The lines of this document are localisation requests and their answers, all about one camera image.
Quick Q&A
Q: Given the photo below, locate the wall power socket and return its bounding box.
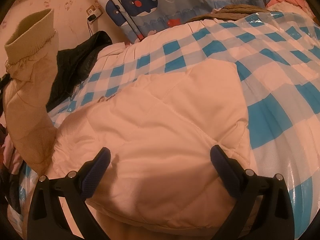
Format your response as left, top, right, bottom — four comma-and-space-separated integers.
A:
86, 5, 103, 23

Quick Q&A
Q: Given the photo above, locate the brown knitted garment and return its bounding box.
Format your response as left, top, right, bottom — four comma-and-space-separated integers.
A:
188, 4, 270, 23

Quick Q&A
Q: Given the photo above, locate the pink brown bedding pile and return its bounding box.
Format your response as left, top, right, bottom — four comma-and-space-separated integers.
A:
1, 125, 23, 214

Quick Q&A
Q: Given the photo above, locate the black jacket by headboard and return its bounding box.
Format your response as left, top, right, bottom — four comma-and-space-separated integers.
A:
46, 31, 112, 112

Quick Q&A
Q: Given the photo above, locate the pink garment at bed corner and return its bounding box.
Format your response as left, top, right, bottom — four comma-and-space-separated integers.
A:
266, 0, 315, 18

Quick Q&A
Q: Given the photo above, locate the white quilted jacket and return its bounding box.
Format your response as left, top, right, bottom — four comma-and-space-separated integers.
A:
3, 9, 251, 239

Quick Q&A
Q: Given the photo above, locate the blue white checkered storage bag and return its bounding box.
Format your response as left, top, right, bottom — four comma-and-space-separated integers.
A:
48, 11, 319, 239

